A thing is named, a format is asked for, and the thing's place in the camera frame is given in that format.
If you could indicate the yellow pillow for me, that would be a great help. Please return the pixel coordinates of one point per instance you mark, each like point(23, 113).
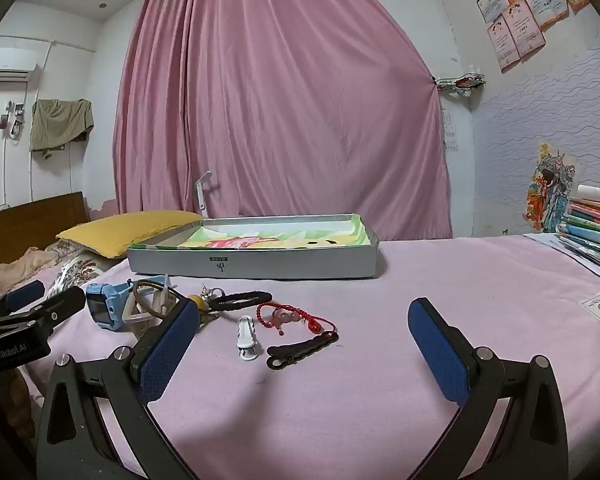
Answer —
point(125, 230)

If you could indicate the beige hair claw clip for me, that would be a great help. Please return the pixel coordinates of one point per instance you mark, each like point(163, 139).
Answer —
point(142, 317)

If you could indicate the silver box with colourful lining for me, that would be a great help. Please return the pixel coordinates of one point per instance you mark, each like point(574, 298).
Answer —
point(260, 262)

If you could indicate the group of wall certificates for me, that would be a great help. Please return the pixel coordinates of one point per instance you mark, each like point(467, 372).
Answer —
point(522, 10)

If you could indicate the stack of books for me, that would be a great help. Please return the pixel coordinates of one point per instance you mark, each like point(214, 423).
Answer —
point(595, 220)

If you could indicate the pink bed sheet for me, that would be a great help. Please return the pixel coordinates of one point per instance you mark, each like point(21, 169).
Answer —
point(330, 410)

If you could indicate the white wall device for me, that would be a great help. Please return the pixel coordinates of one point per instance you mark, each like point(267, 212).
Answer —
point(14, 120)

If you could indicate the floral pillow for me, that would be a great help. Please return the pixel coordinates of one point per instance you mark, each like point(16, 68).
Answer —
point(77, 267)

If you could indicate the beige pink blanket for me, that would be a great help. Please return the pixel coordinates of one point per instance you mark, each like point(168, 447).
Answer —
point(15, 265)

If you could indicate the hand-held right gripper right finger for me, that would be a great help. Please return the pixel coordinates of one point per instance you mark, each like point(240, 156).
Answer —
point(437, 355)

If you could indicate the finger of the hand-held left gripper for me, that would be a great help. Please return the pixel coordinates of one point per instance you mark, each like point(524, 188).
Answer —
point(60, 307)
point(25, 295)

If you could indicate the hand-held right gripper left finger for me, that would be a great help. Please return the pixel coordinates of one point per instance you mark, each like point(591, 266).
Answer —
point(170, 350)

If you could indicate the white air conditioner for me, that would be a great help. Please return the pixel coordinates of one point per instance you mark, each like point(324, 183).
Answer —
point(5, 72)

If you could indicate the loose white papers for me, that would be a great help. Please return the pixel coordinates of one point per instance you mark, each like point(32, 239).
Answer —
point(575, 252)

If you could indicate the blue smartwatch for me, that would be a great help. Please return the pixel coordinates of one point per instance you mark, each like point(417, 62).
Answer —
point(105, 302)

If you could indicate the white hair clip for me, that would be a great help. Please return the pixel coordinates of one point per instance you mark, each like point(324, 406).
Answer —
point(246, 340)

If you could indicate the white wall calendar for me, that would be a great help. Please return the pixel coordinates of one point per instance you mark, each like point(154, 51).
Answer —
point(450, 132)

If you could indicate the pink curtain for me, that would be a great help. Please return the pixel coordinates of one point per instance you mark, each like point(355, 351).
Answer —
point(280, 100)

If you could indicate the colourful figure wall sticker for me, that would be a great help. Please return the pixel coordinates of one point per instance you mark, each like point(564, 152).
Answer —
point(550, 190)

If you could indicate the black hair clip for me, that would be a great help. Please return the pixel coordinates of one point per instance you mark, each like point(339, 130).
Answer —
point(300, 351)

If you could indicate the olive hanging garment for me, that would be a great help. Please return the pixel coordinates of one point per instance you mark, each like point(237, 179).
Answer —
point(60, 122)

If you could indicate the gold earrings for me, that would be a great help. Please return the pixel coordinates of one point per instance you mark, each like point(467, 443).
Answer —
point(211, 294)

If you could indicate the wooden headboard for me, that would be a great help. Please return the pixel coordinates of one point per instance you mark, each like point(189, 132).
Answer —
point(30, 220)

